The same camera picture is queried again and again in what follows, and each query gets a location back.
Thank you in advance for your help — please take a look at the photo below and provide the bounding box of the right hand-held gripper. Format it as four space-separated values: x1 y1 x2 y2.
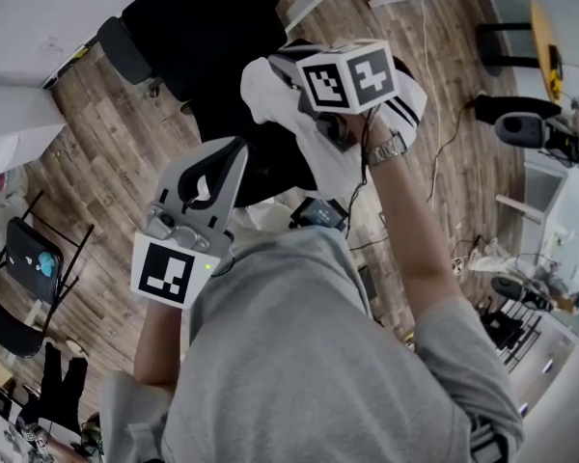
267 39 400 153

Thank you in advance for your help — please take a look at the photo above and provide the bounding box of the person's left forearm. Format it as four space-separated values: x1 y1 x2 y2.
134 299 194 388

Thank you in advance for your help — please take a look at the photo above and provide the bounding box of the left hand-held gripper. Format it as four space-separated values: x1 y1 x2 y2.
128 135 251 312

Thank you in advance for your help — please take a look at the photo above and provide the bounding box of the white side table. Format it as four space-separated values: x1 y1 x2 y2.
495 160 569 227

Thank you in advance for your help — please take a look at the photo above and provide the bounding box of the black office chair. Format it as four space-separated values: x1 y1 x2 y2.
95 0 416 210

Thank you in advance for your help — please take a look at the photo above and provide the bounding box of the large white carton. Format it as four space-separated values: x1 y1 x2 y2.
0 83 69 183

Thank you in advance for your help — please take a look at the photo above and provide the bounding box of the clear plastic bag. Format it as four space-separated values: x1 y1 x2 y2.
0 169 33 224

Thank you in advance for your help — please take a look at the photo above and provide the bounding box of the black wire rack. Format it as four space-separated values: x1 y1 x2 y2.
476 298 545 371

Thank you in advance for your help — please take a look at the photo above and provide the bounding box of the white and yellow power strip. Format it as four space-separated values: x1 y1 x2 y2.
41 44 89 90

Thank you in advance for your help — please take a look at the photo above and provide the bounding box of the round wooden table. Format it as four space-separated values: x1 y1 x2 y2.
476 0 565 104

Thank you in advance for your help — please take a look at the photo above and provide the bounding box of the silver wristwatch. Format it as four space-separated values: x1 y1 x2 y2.
365 128 410 168

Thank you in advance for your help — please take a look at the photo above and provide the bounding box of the small blue item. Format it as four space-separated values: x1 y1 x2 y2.
37 251 59 278

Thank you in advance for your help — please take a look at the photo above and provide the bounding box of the yellow and black tool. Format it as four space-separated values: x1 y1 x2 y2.
546 42 565 92

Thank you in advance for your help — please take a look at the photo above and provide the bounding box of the white garment with black stripes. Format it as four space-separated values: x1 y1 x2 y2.
239 54 429 203

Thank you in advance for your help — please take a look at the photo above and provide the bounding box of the spare hand-held gripper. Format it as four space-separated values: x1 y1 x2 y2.
9 417 54 460

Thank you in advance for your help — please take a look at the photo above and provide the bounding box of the black folding chair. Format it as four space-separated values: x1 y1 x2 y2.
0 189 97 360

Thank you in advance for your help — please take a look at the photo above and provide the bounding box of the black device with screen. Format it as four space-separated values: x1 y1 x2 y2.
288 197 352 234

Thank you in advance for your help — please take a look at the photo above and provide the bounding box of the black shoulder strap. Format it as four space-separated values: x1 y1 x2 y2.
466 413 511 463

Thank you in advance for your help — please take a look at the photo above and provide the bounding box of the person's grey shirt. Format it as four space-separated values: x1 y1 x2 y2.
98 227 525 463

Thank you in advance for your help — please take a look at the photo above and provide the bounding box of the person's right forearm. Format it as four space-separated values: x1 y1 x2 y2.
351 111 464 351

